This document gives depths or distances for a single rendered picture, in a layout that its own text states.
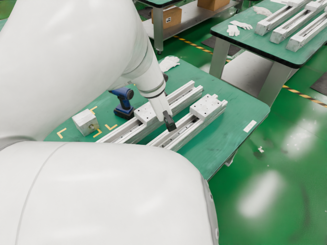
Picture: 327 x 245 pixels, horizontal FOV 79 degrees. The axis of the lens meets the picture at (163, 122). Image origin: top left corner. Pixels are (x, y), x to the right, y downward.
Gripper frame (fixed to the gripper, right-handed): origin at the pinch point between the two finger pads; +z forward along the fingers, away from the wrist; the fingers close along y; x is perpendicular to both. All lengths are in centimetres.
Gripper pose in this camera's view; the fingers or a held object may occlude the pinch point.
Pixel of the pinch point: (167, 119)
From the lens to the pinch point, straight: 71.9
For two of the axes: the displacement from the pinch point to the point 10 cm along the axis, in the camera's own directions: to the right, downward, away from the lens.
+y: 3.5, 6.5, -6.7
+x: 8.9, -4.6, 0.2
